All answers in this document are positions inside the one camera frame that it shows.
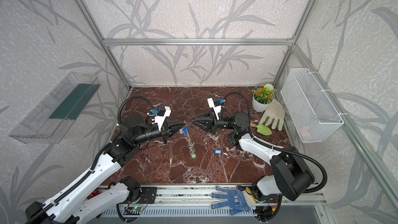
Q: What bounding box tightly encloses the steel key ring disc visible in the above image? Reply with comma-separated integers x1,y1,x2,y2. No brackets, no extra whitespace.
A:
180,127,197,159

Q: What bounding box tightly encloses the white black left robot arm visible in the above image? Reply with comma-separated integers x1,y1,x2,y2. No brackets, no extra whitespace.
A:
25,95,186,224

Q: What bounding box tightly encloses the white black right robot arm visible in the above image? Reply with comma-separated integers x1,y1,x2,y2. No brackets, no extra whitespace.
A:
191,98,328,202

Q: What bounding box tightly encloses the green garden trowel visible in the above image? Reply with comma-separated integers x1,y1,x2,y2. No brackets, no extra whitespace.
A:
250,123,272,136

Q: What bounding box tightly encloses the white potted flower plant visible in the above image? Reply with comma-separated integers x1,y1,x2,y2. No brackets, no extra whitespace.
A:
252,84,277,113

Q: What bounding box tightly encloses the beige work glove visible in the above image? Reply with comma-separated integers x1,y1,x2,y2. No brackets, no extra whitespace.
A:
259,100,286,131

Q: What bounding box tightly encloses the blue dotted work glove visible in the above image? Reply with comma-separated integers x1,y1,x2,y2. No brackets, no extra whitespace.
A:
209,186,256,216

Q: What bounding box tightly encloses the green circuit board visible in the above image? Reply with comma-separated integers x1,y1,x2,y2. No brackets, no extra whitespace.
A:
124,205,147,215

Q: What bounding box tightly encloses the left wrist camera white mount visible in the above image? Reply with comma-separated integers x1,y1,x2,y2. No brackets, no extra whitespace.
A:
148,105,172,131

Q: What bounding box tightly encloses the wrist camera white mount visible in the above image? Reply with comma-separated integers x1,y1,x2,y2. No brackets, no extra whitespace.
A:
207,97,225,120
148,105,172,131

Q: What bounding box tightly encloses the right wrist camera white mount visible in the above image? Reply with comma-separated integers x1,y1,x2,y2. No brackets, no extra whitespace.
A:
207,97,225,120

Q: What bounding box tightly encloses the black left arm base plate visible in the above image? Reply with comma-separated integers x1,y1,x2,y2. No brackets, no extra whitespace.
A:
135,187,158,205

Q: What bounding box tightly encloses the white wire mesh basket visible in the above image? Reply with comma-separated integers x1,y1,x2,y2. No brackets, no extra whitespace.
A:
281,68,344,143

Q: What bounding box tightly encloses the clear plastic wall tray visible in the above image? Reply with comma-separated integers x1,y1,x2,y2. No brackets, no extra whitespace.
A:
9,72,101,144

